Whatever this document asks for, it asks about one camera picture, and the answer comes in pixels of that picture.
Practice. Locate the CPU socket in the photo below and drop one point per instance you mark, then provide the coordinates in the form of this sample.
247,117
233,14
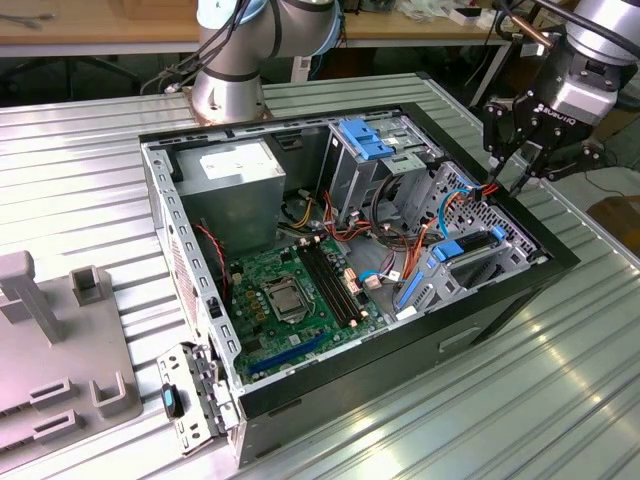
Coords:
279,285

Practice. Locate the black RAM slot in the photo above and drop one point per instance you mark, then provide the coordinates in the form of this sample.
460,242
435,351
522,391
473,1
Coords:
344,281
329,286
337,283
322,287

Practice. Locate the white box black top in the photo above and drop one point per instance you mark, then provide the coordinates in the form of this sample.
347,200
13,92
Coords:
467,15

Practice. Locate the blue expansion slot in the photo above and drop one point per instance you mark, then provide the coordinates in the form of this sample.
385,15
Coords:
285,357

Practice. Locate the silver disk bay cage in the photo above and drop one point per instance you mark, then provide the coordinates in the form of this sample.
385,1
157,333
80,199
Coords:
510,250

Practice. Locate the wooden desk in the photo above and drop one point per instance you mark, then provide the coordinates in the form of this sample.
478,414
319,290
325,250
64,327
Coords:
100,25

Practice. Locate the blue drive cage latch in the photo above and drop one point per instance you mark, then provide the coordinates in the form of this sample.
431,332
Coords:
362,137

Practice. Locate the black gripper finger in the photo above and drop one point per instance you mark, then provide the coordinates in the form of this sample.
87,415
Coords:
507,135
550,167

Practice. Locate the silver power supply box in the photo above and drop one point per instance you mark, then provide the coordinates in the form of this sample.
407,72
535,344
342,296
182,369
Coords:
230,200

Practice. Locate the silver slot retention bracket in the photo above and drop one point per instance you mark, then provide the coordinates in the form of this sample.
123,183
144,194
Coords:
185,372

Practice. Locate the blue black bracket latch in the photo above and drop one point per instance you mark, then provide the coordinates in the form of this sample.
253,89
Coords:
171,400

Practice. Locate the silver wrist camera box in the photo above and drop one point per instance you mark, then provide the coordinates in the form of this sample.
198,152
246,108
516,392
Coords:
585,102

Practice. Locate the open black PC case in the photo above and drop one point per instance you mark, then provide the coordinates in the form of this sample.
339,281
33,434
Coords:
400,360

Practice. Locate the brown square base plate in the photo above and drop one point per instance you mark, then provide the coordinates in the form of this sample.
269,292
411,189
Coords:
188,102

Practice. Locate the grey parts rack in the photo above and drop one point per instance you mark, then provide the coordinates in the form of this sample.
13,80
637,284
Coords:
75,350

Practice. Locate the silver CPU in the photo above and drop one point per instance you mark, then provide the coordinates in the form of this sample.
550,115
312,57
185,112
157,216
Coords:
287,302

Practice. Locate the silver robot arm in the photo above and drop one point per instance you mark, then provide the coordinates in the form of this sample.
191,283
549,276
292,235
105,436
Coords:
300,20

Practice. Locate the silver optical drive cage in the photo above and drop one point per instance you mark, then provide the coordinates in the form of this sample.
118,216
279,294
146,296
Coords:
347,185

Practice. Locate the hard disk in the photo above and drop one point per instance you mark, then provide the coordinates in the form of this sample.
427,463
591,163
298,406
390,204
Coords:
452,251

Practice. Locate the green motherboard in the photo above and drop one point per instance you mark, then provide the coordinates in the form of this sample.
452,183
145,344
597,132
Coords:
255,325

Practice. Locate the brown cardboard box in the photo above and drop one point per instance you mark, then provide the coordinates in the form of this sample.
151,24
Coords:
620,215

